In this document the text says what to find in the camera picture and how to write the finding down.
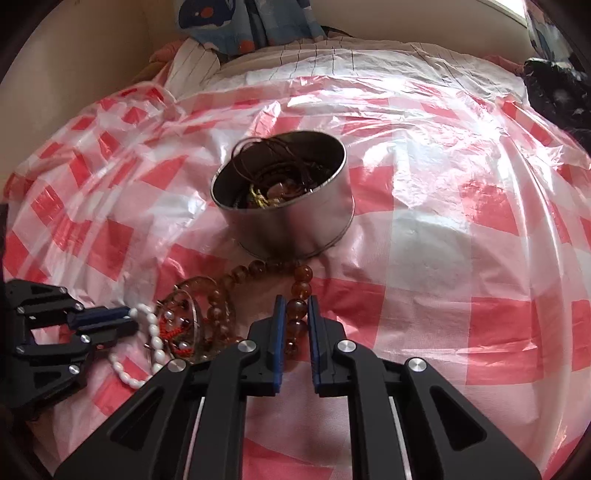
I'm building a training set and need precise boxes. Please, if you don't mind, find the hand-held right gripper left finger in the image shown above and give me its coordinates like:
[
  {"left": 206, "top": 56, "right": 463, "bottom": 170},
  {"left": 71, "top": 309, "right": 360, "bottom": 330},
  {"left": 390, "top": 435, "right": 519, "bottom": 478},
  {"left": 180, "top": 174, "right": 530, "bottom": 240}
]
[{"left": 53, "top": 294, "right": 284, "bottom": 480}]

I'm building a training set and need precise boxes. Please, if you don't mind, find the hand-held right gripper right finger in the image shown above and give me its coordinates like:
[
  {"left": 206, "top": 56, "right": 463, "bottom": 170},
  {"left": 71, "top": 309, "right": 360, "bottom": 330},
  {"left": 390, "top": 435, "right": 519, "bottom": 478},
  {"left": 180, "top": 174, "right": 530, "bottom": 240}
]
[{"left": 308, "top": 294, "right": 541, "bottom": 480}]

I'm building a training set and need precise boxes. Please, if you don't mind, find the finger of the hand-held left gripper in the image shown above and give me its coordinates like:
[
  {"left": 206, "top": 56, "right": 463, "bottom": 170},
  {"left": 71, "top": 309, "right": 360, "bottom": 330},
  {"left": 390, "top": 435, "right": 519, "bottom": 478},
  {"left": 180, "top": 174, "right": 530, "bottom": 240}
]
[
  {"left": 7, "top": 281, "right": 133, "bottom": 331},
  {"left": 15, "top": 320, "right": 140, "bottom": 389}
]

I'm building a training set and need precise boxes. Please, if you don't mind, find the amber bead bracelet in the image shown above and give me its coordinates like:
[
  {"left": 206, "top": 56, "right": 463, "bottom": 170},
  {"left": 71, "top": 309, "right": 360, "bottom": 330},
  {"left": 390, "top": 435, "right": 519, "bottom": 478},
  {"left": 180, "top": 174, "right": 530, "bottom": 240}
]
[{"left": 203, "top": 259, "right": 315, "bottom": 358}]

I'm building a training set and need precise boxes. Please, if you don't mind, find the white bead bracelet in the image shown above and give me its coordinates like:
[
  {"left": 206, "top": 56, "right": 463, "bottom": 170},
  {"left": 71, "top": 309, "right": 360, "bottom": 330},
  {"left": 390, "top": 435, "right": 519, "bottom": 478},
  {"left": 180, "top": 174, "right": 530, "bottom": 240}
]
[{"left": 108, "top": 304, "right": 169, "bottom": 389}]

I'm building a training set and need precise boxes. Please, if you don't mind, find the red knotted cord bracelet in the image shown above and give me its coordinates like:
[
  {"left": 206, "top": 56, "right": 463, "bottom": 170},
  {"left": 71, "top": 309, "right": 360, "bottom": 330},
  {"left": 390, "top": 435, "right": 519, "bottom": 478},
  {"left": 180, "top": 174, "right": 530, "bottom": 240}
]
[{"left": 159, "top": 318, "right": 218, "bottom": 358}]

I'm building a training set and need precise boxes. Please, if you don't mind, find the round metal tin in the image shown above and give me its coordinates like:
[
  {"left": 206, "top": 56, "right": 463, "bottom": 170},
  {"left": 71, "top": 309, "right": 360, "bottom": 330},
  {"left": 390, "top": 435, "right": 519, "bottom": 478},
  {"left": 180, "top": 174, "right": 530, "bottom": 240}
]
[{"left": 210, "top": 130, "right": 356, "bottom": 258}]

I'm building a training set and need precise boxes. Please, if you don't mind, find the gold bracelet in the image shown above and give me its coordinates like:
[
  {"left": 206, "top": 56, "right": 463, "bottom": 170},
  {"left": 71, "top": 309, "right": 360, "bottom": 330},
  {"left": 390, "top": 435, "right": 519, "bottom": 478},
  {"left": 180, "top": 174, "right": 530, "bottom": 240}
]
[{"left": 249, "top": 187, "right": 278, "bottom": 208}]

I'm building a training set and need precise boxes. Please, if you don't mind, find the black braided leather bracelet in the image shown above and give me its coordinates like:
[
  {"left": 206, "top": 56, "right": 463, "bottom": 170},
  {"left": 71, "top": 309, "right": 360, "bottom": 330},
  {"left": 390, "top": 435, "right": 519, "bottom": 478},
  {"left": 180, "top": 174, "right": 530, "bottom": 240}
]
[{"left": 226, "top": 159, "right": 335, "bottom": 209}]

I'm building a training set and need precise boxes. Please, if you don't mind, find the thin brown cord necklace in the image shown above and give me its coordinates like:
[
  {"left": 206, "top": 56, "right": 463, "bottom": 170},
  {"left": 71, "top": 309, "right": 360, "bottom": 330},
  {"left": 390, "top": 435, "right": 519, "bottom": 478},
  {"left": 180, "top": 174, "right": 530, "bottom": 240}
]
[{"left": 230, "top": 136, "right": 308, "bottom": 185}]

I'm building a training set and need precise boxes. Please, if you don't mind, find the red white checked plastic sheet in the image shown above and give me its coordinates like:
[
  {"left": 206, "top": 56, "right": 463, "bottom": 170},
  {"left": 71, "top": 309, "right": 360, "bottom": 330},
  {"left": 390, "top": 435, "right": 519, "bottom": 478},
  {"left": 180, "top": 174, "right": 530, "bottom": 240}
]
[{"left": 0, "top": 44, "right": 591, "bottom": 480}]

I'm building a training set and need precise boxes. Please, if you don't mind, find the pink cloth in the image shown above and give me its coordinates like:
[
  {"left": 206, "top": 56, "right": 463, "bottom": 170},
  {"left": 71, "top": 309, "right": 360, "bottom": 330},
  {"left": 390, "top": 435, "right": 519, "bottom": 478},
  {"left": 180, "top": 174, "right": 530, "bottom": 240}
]
[{"left": 150, "top": 39, "right": 188, "bottom": 63}]

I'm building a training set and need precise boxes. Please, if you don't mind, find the white striped bedsheet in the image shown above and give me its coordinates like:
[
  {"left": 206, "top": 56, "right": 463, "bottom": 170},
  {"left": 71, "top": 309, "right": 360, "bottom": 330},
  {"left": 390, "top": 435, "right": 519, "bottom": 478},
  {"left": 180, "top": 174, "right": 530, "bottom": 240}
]
[{"left": 164, "top": 37, "right": 529, "bottom": 100}]

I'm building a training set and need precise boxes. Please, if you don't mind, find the blue whale print pillow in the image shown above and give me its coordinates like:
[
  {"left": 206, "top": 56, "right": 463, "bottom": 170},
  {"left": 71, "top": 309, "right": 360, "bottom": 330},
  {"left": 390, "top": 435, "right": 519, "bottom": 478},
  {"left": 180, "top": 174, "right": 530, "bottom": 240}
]
[{"left": 178, "top": 0, "right": 326, "bottom": 54}]

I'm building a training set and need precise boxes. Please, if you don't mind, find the black jacket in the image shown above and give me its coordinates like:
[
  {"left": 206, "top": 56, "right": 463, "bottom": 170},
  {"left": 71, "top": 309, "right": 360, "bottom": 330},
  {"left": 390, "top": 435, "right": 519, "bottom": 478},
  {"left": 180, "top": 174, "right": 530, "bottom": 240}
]
[{"left": 524, "top": 58, "right": 591, "bottom": 153}]

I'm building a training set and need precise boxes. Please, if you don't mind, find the beige tree print curtain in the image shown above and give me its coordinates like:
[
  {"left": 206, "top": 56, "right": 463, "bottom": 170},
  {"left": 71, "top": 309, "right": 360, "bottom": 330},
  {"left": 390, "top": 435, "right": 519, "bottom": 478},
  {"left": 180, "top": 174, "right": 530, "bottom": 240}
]
[{"left": 524, "top": 0, "right": 573, "bottom": 58}]

